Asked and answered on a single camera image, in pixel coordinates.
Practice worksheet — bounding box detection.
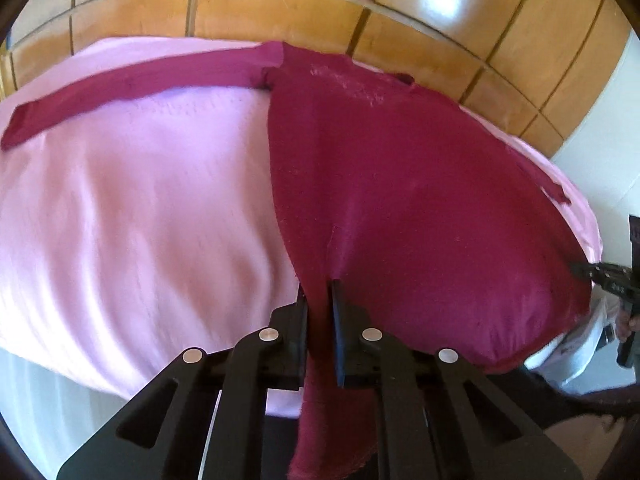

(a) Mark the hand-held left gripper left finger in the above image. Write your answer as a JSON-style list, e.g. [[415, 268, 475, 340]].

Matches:
[[56, 284, 309, 480]]

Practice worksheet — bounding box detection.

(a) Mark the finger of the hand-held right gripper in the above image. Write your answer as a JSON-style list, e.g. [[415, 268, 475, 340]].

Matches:
[[570, 260, 640, 302]]

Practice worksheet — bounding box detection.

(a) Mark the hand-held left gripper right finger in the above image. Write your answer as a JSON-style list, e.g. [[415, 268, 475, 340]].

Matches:
[[329, 279, 584, 480]]

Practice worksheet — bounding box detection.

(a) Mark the maroon long-sleeved shirt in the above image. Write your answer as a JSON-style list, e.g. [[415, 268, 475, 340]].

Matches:
[[0, 41, 592, 480]]

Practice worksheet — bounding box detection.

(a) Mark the person's right hand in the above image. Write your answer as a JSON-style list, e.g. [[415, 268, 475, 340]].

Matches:
[[614, 304, 640, 345]]

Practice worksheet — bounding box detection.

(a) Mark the white cloth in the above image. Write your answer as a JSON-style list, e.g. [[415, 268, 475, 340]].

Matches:
[[524, 294, 624, 392]]

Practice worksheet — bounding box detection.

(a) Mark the pink bed sheet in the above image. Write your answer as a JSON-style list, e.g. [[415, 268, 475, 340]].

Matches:
[[0, 36, 604, 419]]

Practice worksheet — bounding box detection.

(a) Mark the white bed skirt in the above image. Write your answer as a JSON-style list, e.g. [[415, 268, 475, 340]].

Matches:
[[0, 344, 222, 480]]

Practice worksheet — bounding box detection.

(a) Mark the wooden panelled wardrobe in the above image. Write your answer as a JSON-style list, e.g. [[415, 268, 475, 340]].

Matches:
[[0, 0, 640, 159]]

